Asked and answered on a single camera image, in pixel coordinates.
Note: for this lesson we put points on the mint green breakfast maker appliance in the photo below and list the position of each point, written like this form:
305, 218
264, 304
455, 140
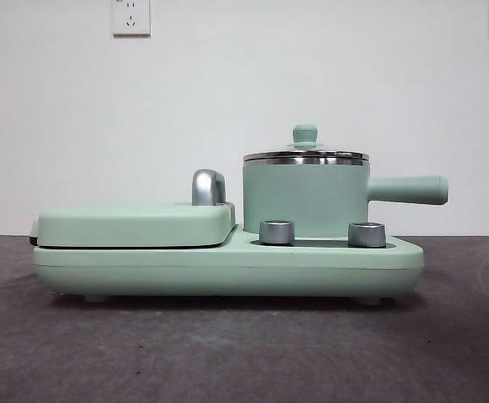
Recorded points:
227, 268

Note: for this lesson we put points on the silver control knob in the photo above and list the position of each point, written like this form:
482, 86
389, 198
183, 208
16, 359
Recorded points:
276, 231
365, 234

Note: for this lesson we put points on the glass pot lid green knob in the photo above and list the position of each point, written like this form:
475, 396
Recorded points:
305, 134

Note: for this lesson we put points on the white wall socket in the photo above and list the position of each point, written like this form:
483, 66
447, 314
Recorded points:
130, 17

